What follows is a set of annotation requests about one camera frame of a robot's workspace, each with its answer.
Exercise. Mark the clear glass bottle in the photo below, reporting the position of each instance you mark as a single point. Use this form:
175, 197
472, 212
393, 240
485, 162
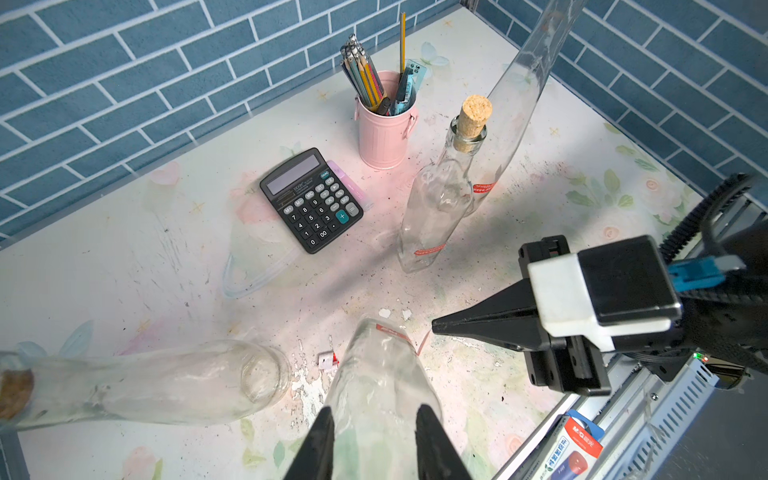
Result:
215, 383

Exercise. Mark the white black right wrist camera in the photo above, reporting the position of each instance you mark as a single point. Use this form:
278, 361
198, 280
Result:
614, 290

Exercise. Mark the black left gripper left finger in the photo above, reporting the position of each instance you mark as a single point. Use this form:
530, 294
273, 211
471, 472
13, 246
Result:
314, 459

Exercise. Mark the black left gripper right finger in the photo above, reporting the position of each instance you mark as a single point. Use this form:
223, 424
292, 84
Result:
437, 458

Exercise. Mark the black desk calculator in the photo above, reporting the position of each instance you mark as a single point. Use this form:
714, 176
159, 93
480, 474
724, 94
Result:
311, 199

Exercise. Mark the pens in bucket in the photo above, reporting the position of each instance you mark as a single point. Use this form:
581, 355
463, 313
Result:
368, 84

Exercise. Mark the pink metal pen bucket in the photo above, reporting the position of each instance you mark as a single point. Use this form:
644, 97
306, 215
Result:
383, 140

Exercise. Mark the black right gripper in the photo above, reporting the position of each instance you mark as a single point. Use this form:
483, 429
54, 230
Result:
509, 319

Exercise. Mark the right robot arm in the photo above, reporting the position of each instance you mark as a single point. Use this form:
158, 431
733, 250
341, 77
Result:
693, 274

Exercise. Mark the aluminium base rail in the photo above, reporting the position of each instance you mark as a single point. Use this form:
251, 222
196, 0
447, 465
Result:
653, 404

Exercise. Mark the tall gold-capped glass bottle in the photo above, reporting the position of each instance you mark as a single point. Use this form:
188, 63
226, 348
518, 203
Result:
516, 94

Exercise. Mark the corked glass bottle red label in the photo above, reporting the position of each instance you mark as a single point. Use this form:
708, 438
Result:
442, 193

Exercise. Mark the peeled red white label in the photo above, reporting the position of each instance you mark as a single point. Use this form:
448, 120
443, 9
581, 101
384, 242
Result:
327, 361

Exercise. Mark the short corked glass bottle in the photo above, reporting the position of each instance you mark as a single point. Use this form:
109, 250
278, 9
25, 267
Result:
374, 400

